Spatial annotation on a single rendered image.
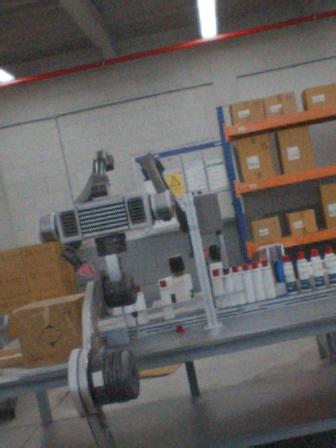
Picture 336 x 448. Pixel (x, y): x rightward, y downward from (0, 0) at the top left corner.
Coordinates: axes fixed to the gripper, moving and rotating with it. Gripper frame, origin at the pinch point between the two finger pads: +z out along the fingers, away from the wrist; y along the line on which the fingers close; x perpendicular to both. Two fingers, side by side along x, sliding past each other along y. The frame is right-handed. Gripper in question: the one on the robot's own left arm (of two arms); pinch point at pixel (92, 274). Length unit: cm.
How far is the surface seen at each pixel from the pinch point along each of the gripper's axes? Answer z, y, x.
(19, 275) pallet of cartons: -89, 293, 113
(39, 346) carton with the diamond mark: 7, -53, 29
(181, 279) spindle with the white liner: 38.4, 15.6, -26.8
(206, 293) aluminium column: 51, -23, -34
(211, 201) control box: 24, -18, -70
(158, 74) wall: -141, 436, -158
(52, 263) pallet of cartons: -71, 297, 81
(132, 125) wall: -126, 438, -88
